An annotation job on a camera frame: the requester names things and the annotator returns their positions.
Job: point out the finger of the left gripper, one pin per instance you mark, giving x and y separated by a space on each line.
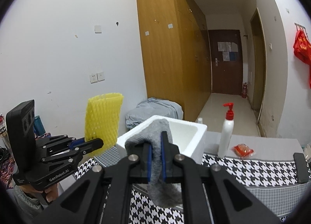
76 143
92 148

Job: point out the white wall socket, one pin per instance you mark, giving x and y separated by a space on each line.
96 77

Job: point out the white pump lotion bottle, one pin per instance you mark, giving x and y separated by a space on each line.
227 129

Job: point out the dark brown entrance door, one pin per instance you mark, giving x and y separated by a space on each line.
226 60

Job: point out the teal water bottle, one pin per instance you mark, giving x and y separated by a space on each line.
38 126

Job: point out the red snack packet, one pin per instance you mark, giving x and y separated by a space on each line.
242 151

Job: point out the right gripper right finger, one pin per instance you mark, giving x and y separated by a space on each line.
166 157

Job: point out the person's left hand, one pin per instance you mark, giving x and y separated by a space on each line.
52 192

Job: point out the wooden side door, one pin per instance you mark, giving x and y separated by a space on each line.
260 64

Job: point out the grey bundled bedding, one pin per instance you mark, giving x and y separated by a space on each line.
150 107

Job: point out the grey fuzzy cloth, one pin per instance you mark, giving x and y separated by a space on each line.
162 194

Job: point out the yellow foam net sleeve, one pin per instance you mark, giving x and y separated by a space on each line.
102 120

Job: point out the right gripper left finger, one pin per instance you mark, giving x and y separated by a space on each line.
147 161

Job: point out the red hanging bag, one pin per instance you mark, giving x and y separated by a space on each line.
302 50

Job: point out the houndstooth table cloth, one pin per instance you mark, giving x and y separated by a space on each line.
209 194

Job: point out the wooden wardrobe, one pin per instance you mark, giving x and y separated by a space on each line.
175 53

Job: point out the black smartphone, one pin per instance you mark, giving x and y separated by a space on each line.
301 168

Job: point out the red fire extinguisher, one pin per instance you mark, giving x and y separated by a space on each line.
244 90

